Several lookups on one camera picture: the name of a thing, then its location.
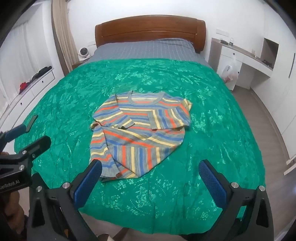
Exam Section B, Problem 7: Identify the white drawer bench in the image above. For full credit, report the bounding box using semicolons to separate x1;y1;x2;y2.
0;67;56;130

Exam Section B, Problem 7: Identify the grey checked bed sheet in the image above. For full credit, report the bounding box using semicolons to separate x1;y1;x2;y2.
89;38;212;69

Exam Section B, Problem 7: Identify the white desk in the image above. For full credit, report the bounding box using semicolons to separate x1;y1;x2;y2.
208;37;274;91

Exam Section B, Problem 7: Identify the striped knit sweater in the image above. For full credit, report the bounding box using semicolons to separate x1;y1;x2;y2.
89;91;193;183

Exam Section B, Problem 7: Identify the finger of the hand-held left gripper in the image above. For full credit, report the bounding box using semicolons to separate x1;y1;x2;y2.
0;115;39;146
14;136;52;161

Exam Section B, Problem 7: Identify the person's left hand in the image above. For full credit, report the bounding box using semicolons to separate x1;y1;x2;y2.
0;151;26;233

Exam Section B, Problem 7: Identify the wooden nightstand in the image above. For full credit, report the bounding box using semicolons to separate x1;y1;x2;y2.
72;57;93;70

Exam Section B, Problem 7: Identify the dark clothes pile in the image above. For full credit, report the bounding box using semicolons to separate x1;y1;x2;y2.
31;66;52;80

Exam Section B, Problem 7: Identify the beige curtain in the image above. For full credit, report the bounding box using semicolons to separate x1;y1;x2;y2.
51;0;78;75

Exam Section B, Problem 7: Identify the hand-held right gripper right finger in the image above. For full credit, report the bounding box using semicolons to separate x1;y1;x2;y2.
198;159;274;241

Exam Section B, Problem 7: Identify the green floral blanket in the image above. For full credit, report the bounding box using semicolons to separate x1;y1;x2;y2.
14;59;266;229

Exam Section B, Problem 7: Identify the white sheer curtain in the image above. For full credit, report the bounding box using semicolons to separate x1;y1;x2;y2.
0;23;63;105

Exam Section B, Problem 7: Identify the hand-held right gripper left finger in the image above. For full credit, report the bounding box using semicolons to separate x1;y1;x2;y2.
26;159;102;241

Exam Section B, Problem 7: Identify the white wardrobe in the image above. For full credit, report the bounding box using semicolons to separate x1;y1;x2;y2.
250;0;296;163

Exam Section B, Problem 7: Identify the wooden headboard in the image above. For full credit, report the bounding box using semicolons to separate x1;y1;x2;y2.
94;15;207;54

